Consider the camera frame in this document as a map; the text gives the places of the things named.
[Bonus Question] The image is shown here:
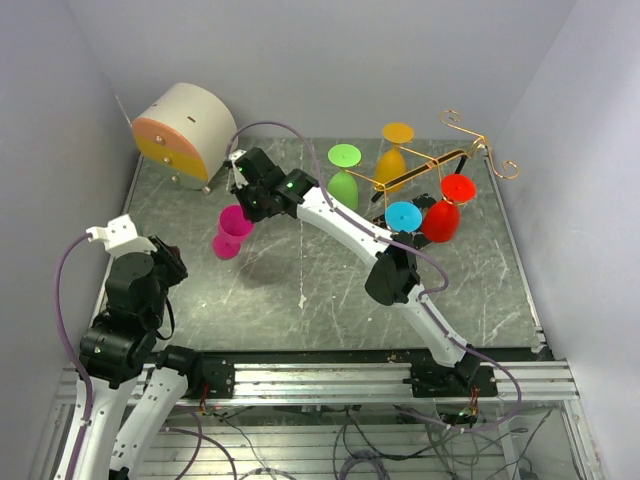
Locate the pink wine glass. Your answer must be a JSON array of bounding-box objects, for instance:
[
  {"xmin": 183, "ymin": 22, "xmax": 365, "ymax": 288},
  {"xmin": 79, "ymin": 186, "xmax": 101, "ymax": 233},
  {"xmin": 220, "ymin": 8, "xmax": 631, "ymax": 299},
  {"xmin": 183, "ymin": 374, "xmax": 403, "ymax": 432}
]
[{"xmin": 212, "ymin": 205, "xmax": 254, "ymax": 260}]

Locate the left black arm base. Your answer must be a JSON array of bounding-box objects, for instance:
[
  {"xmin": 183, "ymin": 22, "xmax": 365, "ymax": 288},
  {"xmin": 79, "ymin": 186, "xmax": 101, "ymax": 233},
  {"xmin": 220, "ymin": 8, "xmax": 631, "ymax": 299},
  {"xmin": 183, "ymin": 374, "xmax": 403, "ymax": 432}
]
[{"xmin": 155, "ymin": 345, "xmax": 235, "ymax": 400}]

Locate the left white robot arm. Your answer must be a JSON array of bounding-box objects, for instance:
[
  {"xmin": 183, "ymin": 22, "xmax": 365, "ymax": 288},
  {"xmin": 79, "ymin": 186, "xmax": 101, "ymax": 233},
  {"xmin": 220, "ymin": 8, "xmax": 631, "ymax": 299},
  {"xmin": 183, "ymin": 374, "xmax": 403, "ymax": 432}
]
[{"xmin": 56, "ymin": 236, "xmax": 204, "ymax": 479}]

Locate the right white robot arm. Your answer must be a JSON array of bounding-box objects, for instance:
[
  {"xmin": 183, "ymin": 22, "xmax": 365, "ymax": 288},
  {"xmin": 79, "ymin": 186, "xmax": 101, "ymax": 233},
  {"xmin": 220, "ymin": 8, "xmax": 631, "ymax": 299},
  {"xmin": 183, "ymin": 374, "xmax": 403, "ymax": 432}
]
[{"xmin": 225, "ymin": 147, "xmax": 480, "ymax": 396}]

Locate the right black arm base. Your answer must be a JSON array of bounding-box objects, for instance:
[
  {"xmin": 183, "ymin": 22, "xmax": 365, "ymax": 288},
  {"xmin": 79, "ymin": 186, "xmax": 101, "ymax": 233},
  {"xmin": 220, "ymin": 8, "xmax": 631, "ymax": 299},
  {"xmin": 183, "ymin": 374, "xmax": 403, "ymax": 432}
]
[{"xmin": 403, "ymin": 349, "xmax": 498, "ymax": 398}]

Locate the green wine glass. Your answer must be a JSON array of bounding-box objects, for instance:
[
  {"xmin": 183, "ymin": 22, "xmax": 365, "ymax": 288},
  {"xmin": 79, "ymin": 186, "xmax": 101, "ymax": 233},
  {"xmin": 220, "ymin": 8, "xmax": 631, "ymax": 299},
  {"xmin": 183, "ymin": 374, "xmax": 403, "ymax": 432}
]
[{"xmin": 327, "ymin": 143, "xmax": 362, "ymax": 210}]

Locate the orange wine glass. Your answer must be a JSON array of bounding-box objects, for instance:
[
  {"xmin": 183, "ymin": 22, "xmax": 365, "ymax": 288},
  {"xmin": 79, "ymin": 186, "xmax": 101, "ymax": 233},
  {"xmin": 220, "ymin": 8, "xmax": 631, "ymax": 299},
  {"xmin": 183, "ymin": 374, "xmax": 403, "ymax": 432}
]
[{"xmin": 374, "ymin": 122, "xmax": 414, "ymax": 192}]

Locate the blue wine glass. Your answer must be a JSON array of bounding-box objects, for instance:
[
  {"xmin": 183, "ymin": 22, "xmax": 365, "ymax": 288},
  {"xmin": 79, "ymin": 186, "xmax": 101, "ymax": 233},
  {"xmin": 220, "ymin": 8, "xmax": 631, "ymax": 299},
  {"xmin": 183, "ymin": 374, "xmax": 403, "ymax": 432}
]
[{"xmin": 384, "ymin": 202, "xmax": 423, "ymax": 233}]

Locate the red wine glass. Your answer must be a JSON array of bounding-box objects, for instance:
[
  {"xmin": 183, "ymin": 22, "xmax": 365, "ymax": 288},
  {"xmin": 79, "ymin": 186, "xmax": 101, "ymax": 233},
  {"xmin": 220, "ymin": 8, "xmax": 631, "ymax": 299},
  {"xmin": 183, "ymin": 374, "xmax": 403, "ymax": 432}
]
[{"xmin": 421, "ymin": 173, "xmax": 476, "ymax": 243}]

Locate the round white drawer cabinet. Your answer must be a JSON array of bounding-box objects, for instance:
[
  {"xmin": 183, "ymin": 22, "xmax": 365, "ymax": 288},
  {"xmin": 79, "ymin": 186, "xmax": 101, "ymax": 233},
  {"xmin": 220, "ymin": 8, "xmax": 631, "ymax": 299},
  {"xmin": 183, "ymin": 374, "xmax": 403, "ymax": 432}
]
[{"xmin": 132, "ymin": 82, "xmax": 237, "ymax": 193}]

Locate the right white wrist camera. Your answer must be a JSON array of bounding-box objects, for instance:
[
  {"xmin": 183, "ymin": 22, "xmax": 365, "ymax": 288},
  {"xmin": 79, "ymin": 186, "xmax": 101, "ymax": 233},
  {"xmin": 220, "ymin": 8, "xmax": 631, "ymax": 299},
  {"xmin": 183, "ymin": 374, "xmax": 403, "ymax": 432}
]
[{"xmin": 227, "ymin": 149, "xmax": 246, "ymax": 172}]

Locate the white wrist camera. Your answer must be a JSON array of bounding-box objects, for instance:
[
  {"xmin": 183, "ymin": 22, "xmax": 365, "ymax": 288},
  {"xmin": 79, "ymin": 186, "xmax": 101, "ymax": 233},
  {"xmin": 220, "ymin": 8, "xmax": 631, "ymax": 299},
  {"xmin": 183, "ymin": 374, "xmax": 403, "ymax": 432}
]
[
  {"xmin": 86, "ymin": 214, "xmax": 157, "ymax": 258},
  {"xmin": 227, "ymin": 149, "xmax": 246, "ymax": 172}
]

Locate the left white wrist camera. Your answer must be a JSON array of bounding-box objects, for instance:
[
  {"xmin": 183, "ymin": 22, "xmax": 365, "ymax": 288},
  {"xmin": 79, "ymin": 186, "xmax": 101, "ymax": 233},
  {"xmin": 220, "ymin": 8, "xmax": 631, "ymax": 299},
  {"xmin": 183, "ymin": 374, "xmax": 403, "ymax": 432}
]
[{"xmin": 86, "ymin": 214, "xmax": 157, "ymax": 258}]

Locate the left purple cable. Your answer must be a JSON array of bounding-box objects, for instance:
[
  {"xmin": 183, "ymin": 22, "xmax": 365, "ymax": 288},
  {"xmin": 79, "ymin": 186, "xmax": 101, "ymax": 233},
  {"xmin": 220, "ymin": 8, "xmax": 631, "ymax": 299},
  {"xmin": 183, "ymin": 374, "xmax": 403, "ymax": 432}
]
[{"xmin": 52, "ymin": 234, "xmax": 101, "ymax": 480}]

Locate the gold wire glass rack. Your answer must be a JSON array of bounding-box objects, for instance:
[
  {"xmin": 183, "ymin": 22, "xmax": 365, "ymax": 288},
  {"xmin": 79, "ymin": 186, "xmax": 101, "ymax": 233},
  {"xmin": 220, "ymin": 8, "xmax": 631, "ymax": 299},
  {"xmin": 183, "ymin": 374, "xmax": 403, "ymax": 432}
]
[{"xmin": 356, "ymin": 110, "xmax": 520, "ymax": 249}]

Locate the aluminium mounting frame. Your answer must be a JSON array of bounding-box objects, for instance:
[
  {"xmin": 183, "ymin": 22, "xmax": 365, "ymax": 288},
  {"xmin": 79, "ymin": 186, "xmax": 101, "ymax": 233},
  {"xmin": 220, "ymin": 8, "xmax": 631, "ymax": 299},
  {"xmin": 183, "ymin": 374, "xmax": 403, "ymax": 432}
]
[{"xmin": 29, "ymin": 349, "xmax": 601, "ymax": 480}]

